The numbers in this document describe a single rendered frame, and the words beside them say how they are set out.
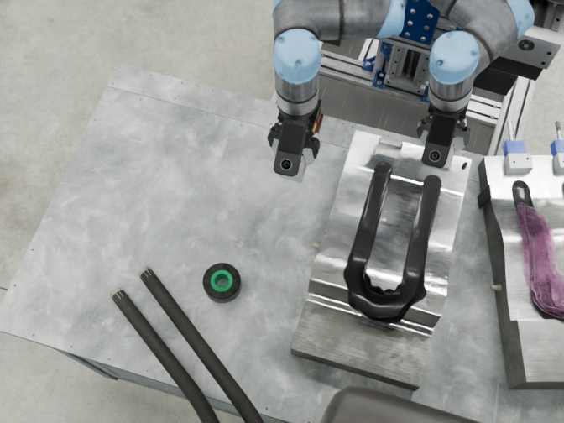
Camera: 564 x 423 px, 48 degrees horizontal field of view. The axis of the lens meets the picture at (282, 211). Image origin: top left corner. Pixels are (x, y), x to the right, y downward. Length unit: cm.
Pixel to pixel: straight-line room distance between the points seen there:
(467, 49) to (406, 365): 61
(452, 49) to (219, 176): 65
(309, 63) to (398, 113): 128
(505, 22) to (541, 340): 59
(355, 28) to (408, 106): 121
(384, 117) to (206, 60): 80
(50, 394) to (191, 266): 100
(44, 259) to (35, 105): 129
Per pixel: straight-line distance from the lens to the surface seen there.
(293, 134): 117
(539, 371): 132
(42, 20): 295
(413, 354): 131
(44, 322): 146
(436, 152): 122
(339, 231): 132
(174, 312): 133
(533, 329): 133
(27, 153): 261
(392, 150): 145
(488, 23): 113
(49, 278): 149
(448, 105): 117
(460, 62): 107
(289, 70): 103
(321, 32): 112
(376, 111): 228
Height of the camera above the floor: 213
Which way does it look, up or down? 67 degrees down
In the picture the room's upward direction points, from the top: 2 degrees counter-clockwise
